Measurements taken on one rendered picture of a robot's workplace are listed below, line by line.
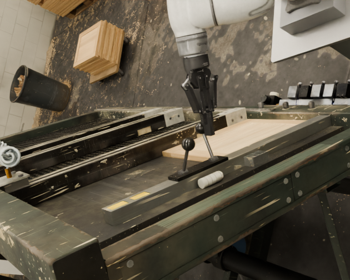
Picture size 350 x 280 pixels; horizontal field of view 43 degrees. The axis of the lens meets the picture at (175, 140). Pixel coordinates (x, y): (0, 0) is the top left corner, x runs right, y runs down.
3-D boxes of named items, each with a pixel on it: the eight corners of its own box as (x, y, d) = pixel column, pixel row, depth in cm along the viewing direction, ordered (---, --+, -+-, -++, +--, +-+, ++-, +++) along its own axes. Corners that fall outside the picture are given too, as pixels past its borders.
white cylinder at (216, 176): (205, 189, 126) (225, 180, 130) (203, 179, 125) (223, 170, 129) (198, 188, 128) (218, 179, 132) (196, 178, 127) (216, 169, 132)
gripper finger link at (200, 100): (201, 75, 127) (198, 76, 126) (208, 113, 129) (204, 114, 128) (193, 76, 130) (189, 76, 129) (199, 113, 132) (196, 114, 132)
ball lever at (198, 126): (223, 160, 134) (207, 118, 134) (214, 164, 132) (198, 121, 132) (215, 162, 137) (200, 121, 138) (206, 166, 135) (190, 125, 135)
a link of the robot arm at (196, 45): (213, 30, 125) (217, 51, 127) (193, 35, 133) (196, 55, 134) (189, 35, 120) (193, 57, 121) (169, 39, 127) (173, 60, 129)
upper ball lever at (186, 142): (191, 177, 129) (199, 140, 121) (181, 181, 127) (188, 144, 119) (183, 170, 131) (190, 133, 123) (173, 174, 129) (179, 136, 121)
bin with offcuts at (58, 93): (75, 76, 597) (28, 59, 559) (68, 113, 584) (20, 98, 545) (58, 85, 636) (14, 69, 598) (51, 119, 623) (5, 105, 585)
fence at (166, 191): (331, 125, 166) (330, 115, 165) (114, 226, 113) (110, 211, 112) (320, 125, 170) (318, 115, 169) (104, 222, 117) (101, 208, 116)
